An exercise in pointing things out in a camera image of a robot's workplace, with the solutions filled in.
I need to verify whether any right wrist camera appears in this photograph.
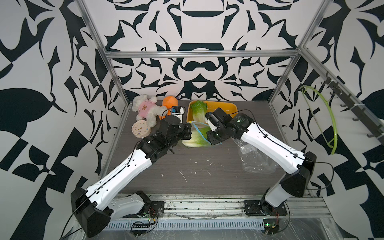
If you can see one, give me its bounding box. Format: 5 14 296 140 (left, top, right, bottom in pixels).
205 112 218 132

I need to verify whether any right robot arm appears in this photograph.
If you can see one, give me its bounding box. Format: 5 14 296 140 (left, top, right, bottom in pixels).
205 108 317 216

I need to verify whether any yellow plastic tray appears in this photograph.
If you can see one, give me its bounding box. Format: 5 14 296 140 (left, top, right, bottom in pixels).
186 100 238 124

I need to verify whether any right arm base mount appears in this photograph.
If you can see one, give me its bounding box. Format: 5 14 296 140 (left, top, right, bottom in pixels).
244 200 288 217

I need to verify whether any green hose loop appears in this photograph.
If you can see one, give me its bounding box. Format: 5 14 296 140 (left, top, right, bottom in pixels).
299 84 339 156

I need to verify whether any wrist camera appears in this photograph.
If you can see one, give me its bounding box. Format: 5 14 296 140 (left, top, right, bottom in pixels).
170 106 186 124
205 112 218 132

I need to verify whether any small round beige clock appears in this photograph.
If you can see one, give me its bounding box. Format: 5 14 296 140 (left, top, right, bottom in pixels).
131 120 152 139

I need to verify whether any black wall hook rail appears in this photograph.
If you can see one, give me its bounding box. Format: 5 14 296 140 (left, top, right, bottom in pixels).
320 72 384 145

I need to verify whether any left black electronics board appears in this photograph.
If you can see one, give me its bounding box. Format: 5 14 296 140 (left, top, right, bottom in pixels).
131 222 157 237

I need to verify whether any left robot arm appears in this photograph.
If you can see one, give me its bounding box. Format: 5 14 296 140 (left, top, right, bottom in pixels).
71 116 192 238

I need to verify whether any right green led board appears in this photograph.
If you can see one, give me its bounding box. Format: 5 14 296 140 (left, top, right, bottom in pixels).
263 219 280 236

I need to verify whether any chinese cabbage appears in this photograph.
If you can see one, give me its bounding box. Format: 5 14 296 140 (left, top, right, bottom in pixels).
192 125 211 141
191 101 208 123
182 135 211 148

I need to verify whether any white plush toy pink shirt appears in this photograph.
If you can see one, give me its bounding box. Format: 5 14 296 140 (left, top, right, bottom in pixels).
132 95 167 128

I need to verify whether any orange plush toy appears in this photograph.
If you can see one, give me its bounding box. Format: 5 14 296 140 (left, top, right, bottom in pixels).
161 96 179 119

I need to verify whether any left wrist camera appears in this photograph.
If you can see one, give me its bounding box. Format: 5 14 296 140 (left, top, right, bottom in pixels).
170 106 186 124

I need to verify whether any clear zipper bag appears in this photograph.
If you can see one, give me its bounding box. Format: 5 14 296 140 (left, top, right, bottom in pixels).
182 121 212 148
234 139 278 174

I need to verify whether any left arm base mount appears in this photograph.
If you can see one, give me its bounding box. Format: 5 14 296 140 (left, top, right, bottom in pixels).
123 201 165 219

